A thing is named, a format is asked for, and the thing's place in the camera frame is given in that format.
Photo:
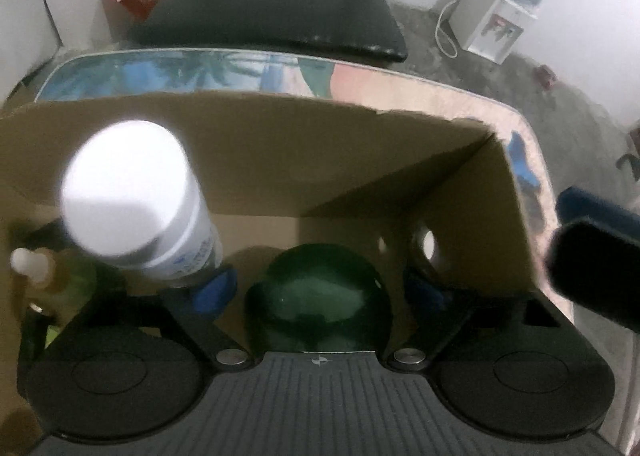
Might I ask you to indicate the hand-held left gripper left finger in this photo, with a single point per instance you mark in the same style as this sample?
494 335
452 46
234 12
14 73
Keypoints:
215 288

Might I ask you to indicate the green ball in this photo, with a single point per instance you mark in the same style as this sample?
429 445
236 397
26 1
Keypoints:
320 301

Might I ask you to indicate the white water dispenser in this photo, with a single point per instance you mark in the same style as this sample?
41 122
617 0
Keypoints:
492 25

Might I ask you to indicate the brown cardboard box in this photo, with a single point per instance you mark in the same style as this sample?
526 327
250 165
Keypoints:
350 170

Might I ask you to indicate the small white nozzle bottle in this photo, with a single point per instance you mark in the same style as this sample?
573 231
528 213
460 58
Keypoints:
45 276

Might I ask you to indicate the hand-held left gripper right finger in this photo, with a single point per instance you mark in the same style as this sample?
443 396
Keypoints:
425 293

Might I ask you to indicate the white capped plastic bottle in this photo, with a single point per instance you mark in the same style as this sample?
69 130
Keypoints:
130 191

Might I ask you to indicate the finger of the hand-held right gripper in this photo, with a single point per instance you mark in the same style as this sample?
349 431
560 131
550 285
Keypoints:
595 208
590 266

